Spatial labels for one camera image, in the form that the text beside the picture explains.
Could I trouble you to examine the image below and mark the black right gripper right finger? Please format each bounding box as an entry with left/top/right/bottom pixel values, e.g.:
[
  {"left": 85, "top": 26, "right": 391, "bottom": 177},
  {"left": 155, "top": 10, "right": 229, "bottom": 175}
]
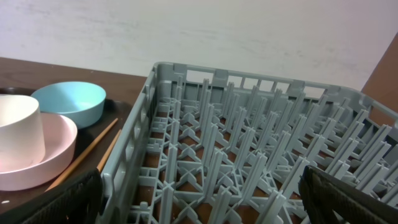
[{"left": 298, "top": 166, "right": 397, "bottom": 223}]

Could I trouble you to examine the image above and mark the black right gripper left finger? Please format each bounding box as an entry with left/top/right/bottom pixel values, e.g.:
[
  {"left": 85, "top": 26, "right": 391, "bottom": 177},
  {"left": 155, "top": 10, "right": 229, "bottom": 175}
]
[{"left": 1, "top": 169, "right": 103, "bottom": 224}]

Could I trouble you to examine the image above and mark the cream white cup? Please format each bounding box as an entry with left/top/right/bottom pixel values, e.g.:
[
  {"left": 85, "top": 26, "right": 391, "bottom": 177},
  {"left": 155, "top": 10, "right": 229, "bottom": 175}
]
[{"left": 1, "top": 95, "right": 45, "bottom": 172}]

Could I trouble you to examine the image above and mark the grey dishwasher rack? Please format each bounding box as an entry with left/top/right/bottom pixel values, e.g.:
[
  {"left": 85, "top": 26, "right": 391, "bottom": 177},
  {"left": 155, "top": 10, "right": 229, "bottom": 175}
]
[{"left": 96, "top": 62, "right": 397, "bottom": 223}]

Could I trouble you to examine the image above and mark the wooden chopstick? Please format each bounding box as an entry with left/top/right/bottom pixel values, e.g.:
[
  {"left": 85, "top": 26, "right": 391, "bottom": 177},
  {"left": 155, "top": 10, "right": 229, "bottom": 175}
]
[
  {"left": 96, "top": 129, "right": 121, "bottom": 172},
  {"left": 46, "top": 118, "right": 118, "bottom": 192}
]

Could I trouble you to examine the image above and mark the dark brown serving tray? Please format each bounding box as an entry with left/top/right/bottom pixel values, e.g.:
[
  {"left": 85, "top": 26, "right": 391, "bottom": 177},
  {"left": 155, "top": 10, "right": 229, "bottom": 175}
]
[{"left": 1, "top": 98, "right": 132, "bottom": 213}]

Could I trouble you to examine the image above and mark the light blue bowl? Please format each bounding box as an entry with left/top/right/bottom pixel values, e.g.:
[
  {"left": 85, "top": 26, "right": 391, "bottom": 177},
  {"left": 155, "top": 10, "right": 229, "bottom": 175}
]
[{"left": 31, "top": 82, "right": 106, "bottom": 129}]

